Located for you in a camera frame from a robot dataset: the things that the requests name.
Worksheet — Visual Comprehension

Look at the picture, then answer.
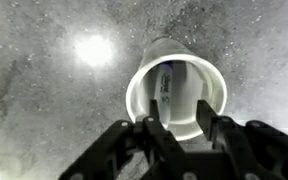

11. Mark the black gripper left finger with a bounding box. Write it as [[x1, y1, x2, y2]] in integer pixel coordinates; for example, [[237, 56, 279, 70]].
[[58, 100, 198, 180]]

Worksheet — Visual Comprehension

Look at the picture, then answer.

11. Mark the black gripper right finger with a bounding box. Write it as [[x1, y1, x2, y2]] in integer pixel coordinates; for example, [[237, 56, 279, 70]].
[[196, 100, 288, 180]]

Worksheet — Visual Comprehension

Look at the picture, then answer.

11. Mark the white marker with blue label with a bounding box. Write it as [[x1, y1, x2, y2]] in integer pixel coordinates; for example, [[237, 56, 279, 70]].
[[154, 63, 173, 128]]

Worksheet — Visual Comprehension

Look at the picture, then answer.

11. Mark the white paper cup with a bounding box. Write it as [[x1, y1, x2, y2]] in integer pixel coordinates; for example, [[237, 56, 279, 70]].
[[125, 38, 228, 141]]

